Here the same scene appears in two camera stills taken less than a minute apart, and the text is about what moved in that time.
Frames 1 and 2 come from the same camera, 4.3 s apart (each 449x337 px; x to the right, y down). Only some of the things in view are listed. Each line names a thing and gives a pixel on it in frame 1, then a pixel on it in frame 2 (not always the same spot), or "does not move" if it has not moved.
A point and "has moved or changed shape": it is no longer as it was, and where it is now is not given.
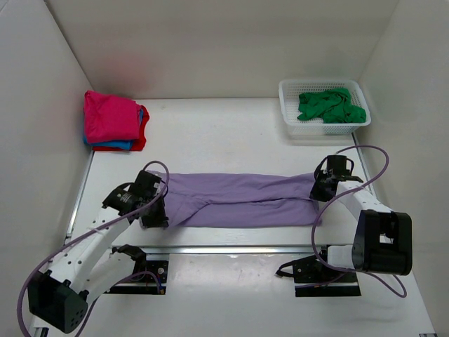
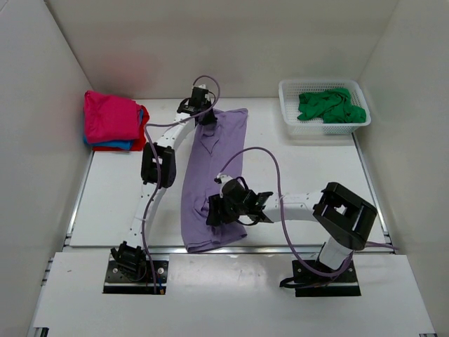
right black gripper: (315, 194) → (218, 215)
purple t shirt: (240, 200) has moved or changed shape
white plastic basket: (290, 91) does not move
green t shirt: (332, 107) does not move
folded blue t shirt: (123, 146) does not move
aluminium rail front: (233, 250) does not move
